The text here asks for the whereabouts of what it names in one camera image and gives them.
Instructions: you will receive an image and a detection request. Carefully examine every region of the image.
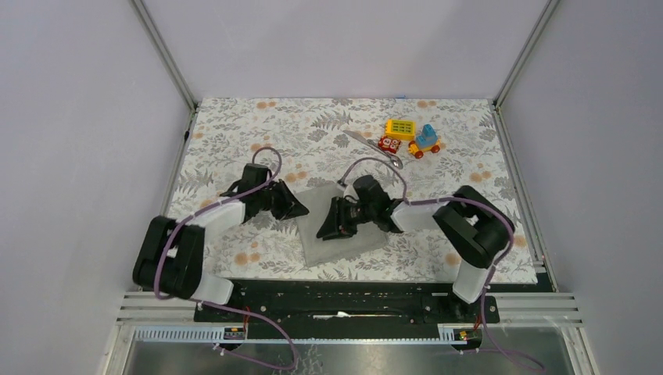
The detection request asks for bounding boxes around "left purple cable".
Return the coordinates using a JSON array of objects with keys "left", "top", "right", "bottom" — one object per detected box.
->
[{"left": 153, "top": 147, "right": 300, "bottom": 372}]

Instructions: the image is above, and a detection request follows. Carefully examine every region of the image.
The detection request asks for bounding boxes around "right aluminium frame post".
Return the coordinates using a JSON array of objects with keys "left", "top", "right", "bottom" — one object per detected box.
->
[{"left": 493, "top": 0, "right": 561, "bottom": 109}]

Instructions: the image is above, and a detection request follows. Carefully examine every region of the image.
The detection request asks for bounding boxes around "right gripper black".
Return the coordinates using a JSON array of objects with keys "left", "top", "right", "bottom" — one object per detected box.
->
[{"left": 316, "top": 196, "right": 376, "bottom": 241}]

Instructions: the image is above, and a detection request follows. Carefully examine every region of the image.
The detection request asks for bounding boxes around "floral tablecloth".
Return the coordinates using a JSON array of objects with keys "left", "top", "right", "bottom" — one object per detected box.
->
[{"left": 167, "top": 98, "right": 536, "bottom": 284}]

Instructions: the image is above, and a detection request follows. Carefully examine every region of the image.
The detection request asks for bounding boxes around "metal spoon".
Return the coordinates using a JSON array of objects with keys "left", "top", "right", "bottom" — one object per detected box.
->
[{"left": 382, "top": 150, "right": 403, "bottom": 170}]

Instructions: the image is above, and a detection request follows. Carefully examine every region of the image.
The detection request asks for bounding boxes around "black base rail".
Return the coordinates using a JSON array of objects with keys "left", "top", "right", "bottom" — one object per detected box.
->
[{"left": 194, "top": 278, "right": 500, "bottom": 340}]

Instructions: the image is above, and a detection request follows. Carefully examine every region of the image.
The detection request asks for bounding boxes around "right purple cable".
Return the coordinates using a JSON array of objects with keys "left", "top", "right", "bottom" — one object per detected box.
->
[{"left": 337, "top": 156, "right": 545, "bottom": 373}]

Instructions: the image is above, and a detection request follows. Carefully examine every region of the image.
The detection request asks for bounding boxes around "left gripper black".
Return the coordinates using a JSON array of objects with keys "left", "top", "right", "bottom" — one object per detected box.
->
[{"left": 256, "top": 178, "right": 309, "bottom": 220}]

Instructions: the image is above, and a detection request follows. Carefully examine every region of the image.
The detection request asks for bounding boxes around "white slotted cable duct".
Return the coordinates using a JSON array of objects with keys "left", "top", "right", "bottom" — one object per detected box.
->
[{"left": 134, "top": 326, "right": 468, "bottom": 345}]

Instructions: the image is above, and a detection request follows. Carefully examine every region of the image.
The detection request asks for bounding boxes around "purple cable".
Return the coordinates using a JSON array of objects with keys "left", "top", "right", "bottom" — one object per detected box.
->
[
  {"left": 337, "top": 156, "right": 545, "bottom": 373},
  {"left": 153, "top": 147, "right": 300, "bottom": 372}
]

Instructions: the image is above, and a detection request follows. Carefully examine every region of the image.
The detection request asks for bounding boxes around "red toy block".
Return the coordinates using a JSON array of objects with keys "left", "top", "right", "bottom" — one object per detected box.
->
[{"left": 378, "top": 135, "right": 402, "bottom": 155}]

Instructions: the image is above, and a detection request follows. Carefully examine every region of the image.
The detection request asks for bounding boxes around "aluminium frame post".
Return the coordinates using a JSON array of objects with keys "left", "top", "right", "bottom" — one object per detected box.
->
[
  {"left": 493, "top": 0, "right": 561, "bottom": 109},
  {"left": 129, "top": 0, "right": 198, "bottom": 113}
]

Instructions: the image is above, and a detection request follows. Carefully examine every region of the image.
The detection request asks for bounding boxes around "yellow toy brick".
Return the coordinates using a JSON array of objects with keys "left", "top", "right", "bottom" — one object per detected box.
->
[{"left": 385, "top": 119, "right": 417, "bottom": 141}]

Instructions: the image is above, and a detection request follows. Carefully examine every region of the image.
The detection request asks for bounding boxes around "grey cloth napkin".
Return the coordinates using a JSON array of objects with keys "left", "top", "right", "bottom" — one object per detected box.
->
[{"left": 295, "top": 184, "right": 388, "bottom": 267}]

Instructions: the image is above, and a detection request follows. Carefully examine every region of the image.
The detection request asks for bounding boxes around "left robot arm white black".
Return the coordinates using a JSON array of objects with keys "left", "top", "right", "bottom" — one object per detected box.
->
[{"left": 132, "top": 163, "right": 310, "bottom": 321}]

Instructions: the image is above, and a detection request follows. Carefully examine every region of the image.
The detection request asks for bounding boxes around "left aluminium frame post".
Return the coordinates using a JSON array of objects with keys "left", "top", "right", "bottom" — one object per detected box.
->
[{"left": 129, "top": 0, "right": 198, "bottom": 113}]

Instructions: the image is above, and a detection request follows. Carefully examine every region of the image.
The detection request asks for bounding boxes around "blue yellow toy car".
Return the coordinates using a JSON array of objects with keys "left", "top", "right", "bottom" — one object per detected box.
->
[{"left": 407, "top": 124, "right": 442, "bottom": 159}]

